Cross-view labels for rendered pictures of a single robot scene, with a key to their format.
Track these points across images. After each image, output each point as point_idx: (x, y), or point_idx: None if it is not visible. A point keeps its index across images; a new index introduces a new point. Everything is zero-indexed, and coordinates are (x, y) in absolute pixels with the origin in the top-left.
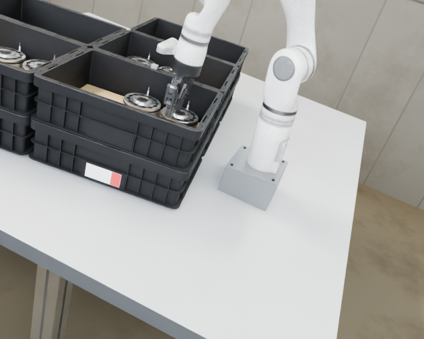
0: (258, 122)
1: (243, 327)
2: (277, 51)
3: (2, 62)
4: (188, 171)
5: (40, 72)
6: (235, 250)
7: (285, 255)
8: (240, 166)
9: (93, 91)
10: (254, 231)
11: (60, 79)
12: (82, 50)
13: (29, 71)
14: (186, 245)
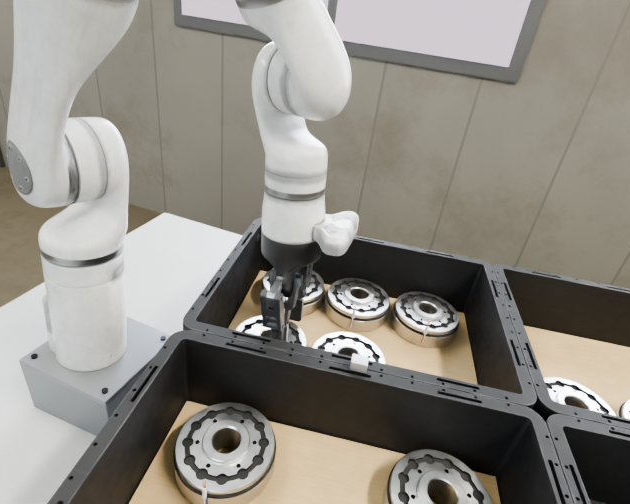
0: (124, 277)
1: (206, 238)
2: (120, 140)
3: (540, 274)
4: None
5: (489, 269)
6: (187, 287)
7: (125, 287)
8: (147, 336)
9: (428, 321)
10: (149, 310)
11: (485, 322)
12: (531, 376)
13: (498, 266)
14: None
